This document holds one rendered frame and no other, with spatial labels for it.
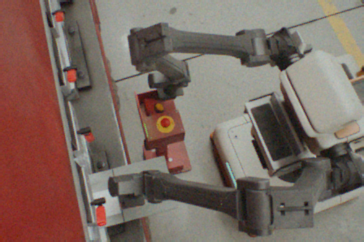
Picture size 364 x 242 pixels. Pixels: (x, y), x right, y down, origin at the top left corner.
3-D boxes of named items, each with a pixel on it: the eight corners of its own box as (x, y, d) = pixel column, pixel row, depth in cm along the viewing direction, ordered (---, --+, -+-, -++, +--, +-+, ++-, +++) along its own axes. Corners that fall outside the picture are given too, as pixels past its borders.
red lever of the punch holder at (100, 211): (106, 220, 99) (104, 195, 107) (90, 225, 98) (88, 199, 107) (109, 226, 100) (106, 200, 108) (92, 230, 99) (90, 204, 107)
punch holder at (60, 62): (72, 96, 125) (58, 71, 109) (45, 102, 124) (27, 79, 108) (63, 54, 129) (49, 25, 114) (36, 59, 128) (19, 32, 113)
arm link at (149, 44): (157, 54, 96) (150, 14, 97) (127, 71, 107) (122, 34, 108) (276, 60, 124) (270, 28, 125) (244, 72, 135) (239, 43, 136)
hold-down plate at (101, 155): (124, 232, 141) (123, 231, 138) (109, 236, 140) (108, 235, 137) (106, 151, 150) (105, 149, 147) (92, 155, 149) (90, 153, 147)
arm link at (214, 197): (279, 232, 81) (276, 179, 81) (259, 239, 78) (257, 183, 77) (159, 201, 115) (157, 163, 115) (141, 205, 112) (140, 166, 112)
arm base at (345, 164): (367, 184, 115) (348, 146, 119) (355, 189, 110) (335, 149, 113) (341, 195, 121) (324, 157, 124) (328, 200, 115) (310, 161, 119)
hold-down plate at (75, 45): (92, 88, 158) (90, 84, 155) (78, 91, 157) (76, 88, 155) (77, 23, 167) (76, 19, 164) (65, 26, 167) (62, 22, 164)
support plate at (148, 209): (178, 207, 133) (178, 207, 132) (98, 229, 130) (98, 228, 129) (164, 156, 138) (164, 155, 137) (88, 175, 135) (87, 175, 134)
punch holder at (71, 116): (84, 157, 118) (72, 140, 103) (56, 164, 118) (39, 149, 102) (75, 110, 123) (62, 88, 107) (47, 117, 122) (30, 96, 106)
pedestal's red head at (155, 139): (184, 140, 175) (186, 127, 158) (148, 149, 173) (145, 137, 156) (172, 99, 181) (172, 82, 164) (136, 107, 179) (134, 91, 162)
